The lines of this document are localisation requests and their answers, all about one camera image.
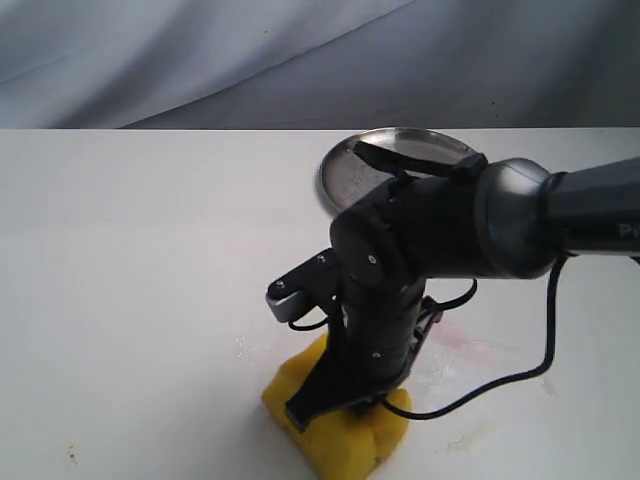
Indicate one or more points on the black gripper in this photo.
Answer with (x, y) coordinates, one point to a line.
(369, 353)

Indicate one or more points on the yellow sponge block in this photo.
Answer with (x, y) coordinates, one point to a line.
(341, 445)

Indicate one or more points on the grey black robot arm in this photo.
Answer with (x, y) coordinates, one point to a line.
(479, 220)

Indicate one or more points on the round metal plate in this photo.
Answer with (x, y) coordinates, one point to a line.
(343, 178)

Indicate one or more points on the grey fabric backdrop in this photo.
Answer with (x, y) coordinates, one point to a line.
(319, 64)

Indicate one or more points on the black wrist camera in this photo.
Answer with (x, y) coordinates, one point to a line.
(300, 295)

